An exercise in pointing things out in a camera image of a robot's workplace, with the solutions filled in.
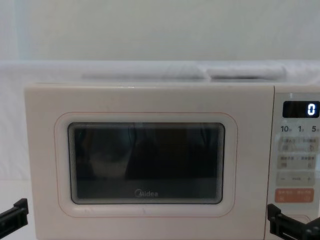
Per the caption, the cream microwave oven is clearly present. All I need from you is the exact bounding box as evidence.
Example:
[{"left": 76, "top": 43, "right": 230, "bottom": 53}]
[{"left": 23, "top": 61, "right": 320, "bottom": 240}]

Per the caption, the oven control panel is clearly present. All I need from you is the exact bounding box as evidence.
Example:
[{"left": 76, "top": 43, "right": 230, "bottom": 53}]
[{"left": 266, "top": 85, "right": 320, "bottom": 240}]

